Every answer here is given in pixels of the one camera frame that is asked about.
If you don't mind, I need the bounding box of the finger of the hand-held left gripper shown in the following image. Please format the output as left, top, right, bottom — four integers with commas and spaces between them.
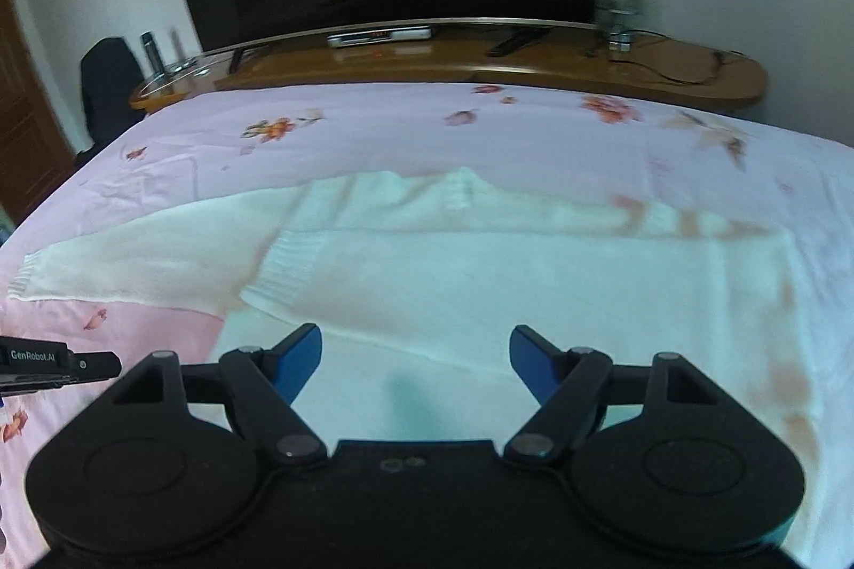
67, 351, 122, 381

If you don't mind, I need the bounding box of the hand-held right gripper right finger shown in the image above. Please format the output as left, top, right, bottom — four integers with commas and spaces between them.
503, 325, 725, 469

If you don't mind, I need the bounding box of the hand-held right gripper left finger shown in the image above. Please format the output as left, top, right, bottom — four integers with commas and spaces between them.
112, 323, 329, 469

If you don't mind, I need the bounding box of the white knitted sweater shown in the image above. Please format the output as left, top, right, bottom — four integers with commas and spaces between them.
8, 167, 821, 477

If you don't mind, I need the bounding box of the brown wooden door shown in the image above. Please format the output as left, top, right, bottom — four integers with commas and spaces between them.
0, 0, 74, 223

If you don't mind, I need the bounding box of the pink floral bed sheet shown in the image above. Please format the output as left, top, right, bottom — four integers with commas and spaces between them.
0, 82, 854, 569

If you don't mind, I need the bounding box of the black chair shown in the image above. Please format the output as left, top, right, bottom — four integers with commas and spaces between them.
80, 37, 144, 153

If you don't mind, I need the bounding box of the brown wooden television cabinet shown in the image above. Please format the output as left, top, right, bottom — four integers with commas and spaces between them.
130, 18, 768, 113

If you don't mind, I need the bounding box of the dark bottle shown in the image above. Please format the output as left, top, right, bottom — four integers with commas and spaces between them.
140, 31, 167, 76

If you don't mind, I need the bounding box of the black remote control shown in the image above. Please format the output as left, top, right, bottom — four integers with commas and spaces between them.
486, 28, 551, 58

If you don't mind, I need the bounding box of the black cable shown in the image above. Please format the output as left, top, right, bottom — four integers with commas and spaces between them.
587, 31, 745, 86

